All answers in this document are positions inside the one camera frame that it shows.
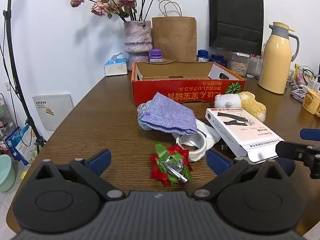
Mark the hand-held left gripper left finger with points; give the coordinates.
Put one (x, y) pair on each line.
(100, 161)

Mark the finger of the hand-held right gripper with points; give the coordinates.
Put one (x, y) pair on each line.
(295, 150)
(311, 134)

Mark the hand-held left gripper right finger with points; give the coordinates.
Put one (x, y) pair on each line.
(217, 163)

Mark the navy zipper case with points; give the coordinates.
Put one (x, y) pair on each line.
(288, 168)

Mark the white tape roll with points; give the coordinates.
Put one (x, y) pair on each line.
(197, 155)

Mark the white carton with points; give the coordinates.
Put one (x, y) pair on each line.
(235, 132)

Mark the red green ribbon bow clip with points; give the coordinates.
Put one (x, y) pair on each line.
(160, 162)

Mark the white and yellow plush toy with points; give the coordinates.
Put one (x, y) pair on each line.
(250, 105)

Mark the purple woven pouch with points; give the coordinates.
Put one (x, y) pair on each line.
(167, 115)

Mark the red cardboard box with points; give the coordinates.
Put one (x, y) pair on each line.
(160, 90)

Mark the yellow bear mug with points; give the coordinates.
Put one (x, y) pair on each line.
(311, 103)

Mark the white charger block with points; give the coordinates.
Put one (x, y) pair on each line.
(313, 83)

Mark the colourful small ornament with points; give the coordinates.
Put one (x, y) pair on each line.
(302, 75)

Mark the small yellow object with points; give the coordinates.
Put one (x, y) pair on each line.
(24, 175)

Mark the blue white floor bags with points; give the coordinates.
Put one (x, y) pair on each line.
(20, 145)

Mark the yellow thermos jug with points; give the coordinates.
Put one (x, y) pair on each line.
(275, 60)

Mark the clear plastic bottle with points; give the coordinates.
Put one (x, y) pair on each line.
(256, 66)

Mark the green plastic bucket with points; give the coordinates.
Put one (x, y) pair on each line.
(6, 175)

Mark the blue white tissue box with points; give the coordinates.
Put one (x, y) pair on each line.
(115, 67)

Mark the clear container of oats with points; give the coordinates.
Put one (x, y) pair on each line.
(237, 65)

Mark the blue pill bottle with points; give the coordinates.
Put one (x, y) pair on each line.
(202, 56)
(218, 60)

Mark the purple pill bottle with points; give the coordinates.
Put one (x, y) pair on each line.
(155, 56)

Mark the pink marbled vase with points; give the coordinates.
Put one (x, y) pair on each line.
(137, 40)

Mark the black light stand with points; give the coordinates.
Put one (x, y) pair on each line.
(12, 67)

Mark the black paper bag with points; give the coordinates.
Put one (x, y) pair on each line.
(237, 25)

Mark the brown paper bag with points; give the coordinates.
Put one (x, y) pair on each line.
(172, 37)

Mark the white wall panel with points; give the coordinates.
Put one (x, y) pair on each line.
(52, 110)

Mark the white wall socket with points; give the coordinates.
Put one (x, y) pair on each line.
(7, 85)

